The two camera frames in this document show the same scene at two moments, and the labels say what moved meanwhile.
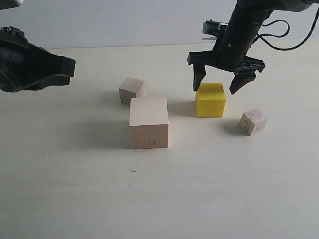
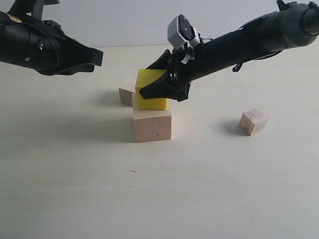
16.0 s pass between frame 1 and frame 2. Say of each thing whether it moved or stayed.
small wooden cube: stayed
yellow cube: moved
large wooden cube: moved
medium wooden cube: stayed
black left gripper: moved
